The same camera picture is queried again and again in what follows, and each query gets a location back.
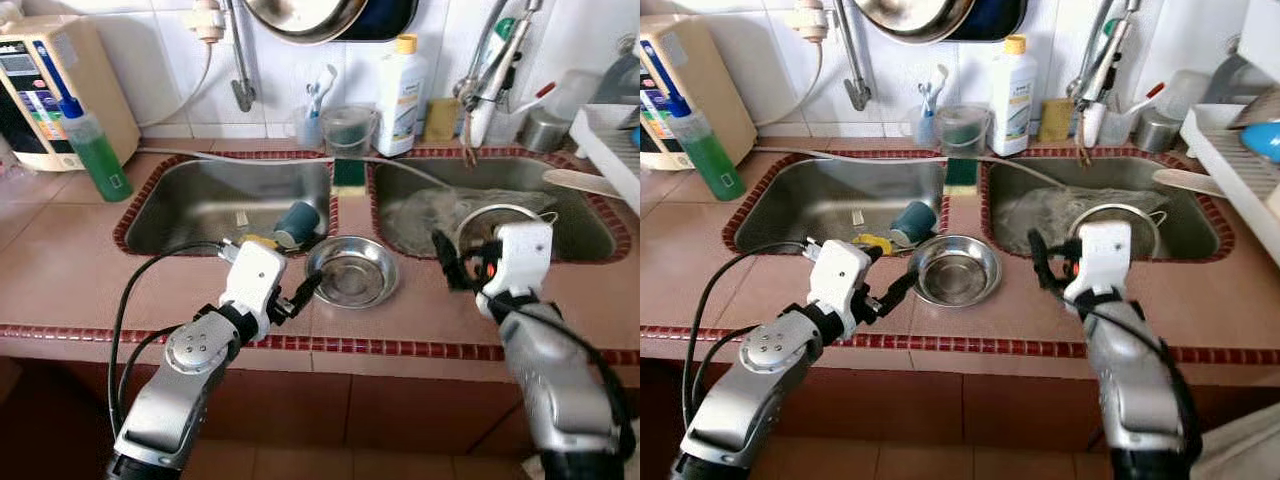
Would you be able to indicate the yellow plastic bowl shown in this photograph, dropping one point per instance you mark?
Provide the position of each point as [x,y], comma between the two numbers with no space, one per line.
[260,241]
[872,241]

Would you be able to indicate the teal ceramic mug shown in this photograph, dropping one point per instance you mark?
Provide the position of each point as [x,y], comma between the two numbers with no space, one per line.
[912,220]
[300,222]

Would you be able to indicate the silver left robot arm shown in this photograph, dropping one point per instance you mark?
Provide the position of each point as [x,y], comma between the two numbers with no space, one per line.
[745,395]
[165,400]

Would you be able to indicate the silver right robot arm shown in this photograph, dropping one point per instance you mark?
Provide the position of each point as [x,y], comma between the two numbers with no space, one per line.
[550,380]
[1140,390]

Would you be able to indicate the clear plastic bag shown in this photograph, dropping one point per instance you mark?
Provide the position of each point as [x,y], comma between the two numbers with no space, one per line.
[1040,210]

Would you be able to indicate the shallow steel bowl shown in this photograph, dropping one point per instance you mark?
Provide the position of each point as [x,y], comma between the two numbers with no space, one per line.
[350,290]
[955,290]

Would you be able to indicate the steel sink basin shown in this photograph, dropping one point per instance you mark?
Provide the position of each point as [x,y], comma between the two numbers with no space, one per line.
[810,195]
[1190,228]
[590,228]
[200,195]

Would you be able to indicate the green and yellow sponge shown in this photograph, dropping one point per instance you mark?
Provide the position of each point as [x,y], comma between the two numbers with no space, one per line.
[962,175]
[350,175]

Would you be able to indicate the clear toothbrush cup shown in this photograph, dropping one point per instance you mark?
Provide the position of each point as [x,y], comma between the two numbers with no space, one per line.
[307,130]
[922,130]

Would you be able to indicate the wooden spatula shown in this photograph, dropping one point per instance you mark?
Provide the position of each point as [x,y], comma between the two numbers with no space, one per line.
[1180,182]
[580,183]

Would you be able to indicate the clear plastic cup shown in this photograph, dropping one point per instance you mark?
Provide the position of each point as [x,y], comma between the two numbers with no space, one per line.
[1115,125]
[512,125]

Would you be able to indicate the white detergent bottle yellow cap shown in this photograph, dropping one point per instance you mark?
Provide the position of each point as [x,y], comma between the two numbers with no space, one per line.
[400,100]
[1013,100]

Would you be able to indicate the small steel cup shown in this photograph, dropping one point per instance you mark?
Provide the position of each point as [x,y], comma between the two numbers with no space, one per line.
[545,132]
[1158,132]

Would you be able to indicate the blue toothbrush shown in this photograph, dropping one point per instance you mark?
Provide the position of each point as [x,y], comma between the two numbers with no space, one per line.
[312,100]
[925,100]

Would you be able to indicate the white dish rack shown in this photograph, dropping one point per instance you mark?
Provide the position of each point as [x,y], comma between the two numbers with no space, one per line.
[1225,170]
[600,150]

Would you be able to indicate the green dish soap pump bottle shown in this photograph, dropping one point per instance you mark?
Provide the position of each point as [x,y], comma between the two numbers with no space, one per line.
[100,160]
[715,160]

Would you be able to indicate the white toothbrush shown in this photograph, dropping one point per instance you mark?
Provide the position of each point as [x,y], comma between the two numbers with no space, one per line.
[940,80]
[327,80]

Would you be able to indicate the chrome sink faucet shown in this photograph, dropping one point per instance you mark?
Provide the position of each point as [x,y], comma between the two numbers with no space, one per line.
[500,60]
[1110,60]

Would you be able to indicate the clear plastic container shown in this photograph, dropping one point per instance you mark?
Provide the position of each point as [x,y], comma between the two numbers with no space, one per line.
[578,92]
[1185,92]

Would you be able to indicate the hanging dark blue pan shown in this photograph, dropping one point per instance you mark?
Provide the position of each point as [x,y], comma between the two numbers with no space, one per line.
[395,20]
[1005,20]

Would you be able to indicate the blue plate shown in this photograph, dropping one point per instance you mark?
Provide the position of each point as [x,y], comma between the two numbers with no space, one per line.
[1262,142]

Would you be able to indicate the steel pot lid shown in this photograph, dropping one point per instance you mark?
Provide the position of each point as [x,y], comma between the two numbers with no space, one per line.
[1240,85]
[620,80]

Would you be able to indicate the beige water purifier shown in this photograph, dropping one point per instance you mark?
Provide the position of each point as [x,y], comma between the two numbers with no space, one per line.
[100,75]
[718,75]

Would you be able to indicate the hanging steel pan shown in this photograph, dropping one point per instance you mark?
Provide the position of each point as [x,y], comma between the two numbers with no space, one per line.
[300,15]
[910,15]

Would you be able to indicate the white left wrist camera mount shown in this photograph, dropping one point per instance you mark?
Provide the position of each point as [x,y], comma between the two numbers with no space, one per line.
[255,285]
[840,285]

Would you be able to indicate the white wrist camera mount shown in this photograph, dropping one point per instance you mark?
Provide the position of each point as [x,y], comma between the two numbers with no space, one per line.
[1100,250]
[840,285]
[520,250]
[255,285]

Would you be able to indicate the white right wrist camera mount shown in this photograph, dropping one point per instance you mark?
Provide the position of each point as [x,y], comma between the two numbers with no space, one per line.
[1100,250]
[520,250]

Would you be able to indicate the chrome wall tap pipe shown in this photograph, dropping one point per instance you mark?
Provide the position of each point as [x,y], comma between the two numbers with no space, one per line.
[243,90]
[857,90]

